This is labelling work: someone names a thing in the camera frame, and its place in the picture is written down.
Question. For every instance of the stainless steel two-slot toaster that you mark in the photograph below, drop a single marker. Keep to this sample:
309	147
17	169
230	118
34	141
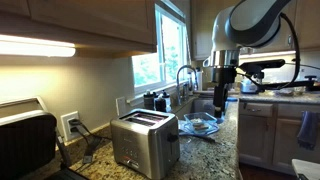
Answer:
143	146

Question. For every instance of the blue hanging towel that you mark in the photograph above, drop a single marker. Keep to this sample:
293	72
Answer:
308	130

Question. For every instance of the white blank wall plate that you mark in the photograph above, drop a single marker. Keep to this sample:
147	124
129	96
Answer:
120	106

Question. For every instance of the white board corner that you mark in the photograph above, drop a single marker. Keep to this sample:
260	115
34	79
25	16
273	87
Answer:
308	169

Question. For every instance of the blue container lid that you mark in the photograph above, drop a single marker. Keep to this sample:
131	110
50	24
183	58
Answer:
186	129

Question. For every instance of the under-cabinet light strip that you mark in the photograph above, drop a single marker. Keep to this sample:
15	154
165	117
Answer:
36	46

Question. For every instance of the black and silver grill press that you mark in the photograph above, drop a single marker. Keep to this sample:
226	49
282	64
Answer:
23	143

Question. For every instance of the white framed kitchen window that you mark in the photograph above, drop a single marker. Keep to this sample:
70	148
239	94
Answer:
160	56

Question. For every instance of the clear glass food container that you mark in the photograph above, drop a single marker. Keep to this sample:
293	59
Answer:
200	120

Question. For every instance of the small dark jars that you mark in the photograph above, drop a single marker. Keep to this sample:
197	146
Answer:
148	100

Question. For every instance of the black soap dispenser bottle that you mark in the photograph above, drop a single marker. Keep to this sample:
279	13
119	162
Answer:
166	98

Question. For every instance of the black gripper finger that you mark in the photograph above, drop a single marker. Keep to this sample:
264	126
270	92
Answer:
226	91
218	101

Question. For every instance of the chrome arched sink faucet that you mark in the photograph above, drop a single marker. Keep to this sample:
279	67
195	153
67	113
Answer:
181	71

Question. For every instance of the beige lower cabinet with drawers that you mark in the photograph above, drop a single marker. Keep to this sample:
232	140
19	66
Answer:
276	133

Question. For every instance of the white wall power outlet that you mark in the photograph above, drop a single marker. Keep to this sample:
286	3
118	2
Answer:
66	128

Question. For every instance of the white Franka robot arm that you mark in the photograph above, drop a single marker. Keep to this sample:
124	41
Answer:
253	20

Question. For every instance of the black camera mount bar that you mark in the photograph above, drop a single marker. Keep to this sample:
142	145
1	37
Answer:
293	84

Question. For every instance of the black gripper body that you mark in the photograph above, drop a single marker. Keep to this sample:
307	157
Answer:
223	75

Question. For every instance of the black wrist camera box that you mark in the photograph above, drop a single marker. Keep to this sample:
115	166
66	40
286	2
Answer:
263	65

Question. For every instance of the beige upper wall cabinet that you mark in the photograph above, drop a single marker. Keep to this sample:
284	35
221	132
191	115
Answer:
90	20

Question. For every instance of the black toaster lever knob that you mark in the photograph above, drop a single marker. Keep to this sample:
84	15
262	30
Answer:
172	137

